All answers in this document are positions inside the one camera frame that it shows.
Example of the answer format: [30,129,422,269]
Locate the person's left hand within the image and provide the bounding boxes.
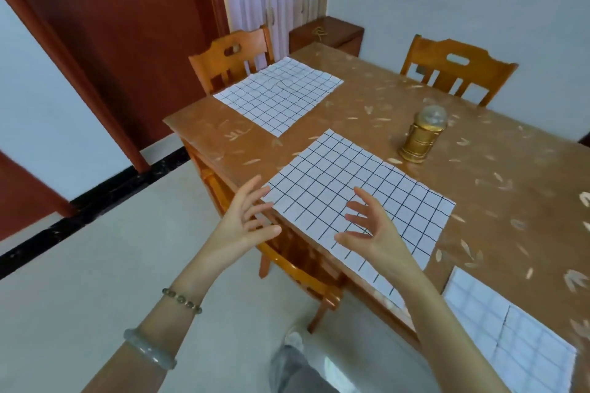
[202,174,283,274]

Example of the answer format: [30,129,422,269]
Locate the person's right hand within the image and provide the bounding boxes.
[334,187,423,287]

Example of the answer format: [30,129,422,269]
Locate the large grid cloth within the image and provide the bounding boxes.
[213,56,345,138]

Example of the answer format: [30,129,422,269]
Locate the person's right forearm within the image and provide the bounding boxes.
[391,263,510,393]

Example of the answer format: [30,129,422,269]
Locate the person's left forearm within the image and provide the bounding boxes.
[81,252,227,393]

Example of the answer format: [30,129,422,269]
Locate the person's left white shoe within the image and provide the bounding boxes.
[283,330,305,354]

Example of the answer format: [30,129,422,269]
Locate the person's grey trousers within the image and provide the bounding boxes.
[269,344,342,393]

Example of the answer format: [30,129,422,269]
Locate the wooden dining chair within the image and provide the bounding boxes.
[187,25,276,96]
[399,34,519,108]
[200,166,347,333]

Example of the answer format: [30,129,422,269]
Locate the wooden dining table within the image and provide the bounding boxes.
[163,41,590,393]

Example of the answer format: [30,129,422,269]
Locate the gold lantern lamp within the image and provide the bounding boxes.
[398,104,449,164]

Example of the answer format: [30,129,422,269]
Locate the pale green jade bangle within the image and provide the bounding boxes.
[123,328,178,372]

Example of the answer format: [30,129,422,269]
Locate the brown wooden nightstand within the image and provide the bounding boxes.
[289,15,365,57]

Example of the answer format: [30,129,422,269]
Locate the dark red wooden door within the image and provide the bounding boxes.
[0,0,231,175]
[0,149,78,241]

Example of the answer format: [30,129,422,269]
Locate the beaded bracelet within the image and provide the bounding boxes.
[162,287,203,315]

